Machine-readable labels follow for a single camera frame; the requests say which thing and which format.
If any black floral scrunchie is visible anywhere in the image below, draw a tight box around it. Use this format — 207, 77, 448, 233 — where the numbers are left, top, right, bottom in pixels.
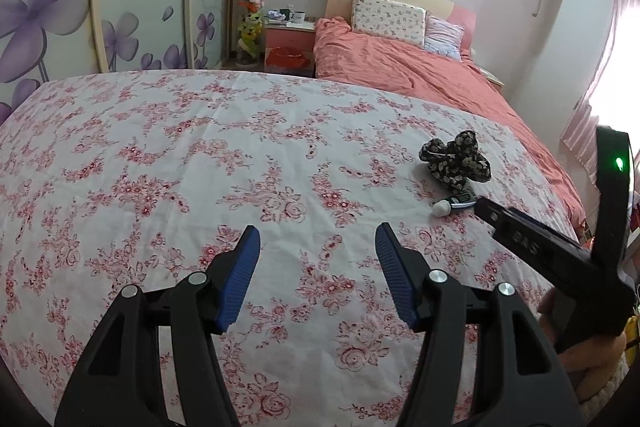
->
419, 131, 492, 192

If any pink floral tablecloth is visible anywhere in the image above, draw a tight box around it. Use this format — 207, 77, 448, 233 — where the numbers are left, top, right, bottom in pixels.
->
0, 69, 583, 427

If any pink curtain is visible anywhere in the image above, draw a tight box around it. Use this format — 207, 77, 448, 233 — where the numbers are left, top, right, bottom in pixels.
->
560, 0, 640, 188

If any person's right hand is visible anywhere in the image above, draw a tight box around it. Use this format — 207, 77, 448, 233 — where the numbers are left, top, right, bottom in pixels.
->
541, 288, 628, 388

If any bed with salmon duvet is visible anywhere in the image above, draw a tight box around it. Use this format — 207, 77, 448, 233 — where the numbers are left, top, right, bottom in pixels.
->
312, 17, 586, 228

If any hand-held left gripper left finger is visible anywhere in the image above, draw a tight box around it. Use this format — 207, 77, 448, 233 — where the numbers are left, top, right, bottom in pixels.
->
54, 225, 262, 427

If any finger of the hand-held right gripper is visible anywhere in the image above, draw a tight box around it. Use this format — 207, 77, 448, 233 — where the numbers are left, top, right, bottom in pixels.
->
474, 197, 597, 290

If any floral print pillow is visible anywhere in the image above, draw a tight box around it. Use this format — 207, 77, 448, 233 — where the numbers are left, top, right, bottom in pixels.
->
351, 0, 427, 48

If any small white tube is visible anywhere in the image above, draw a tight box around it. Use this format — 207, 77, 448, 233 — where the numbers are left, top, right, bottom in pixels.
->
432, 189, 476, 217

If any red plastic bag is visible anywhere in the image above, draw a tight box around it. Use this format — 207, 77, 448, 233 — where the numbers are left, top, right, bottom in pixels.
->
266, 47, 312, 75

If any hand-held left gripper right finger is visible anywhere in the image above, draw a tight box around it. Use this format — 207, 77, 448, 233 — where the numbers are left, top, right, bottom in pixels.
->
375, 222, 583, 427

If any striped pillow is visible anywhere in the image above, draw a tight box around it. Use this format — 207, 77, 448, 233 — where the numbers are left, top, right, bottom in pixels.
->
424, 13, 463, 60

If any pink nightstand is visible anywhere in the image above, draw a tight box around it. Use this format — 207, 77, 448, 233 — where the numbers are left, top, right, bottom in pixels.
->
472, 66, 505, 94
264, 18, 317, 78

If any plush toy display tube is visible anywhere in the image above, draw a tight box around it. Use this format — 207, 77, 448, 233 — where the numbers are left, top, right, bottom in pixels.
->
235, 0, 273, 65

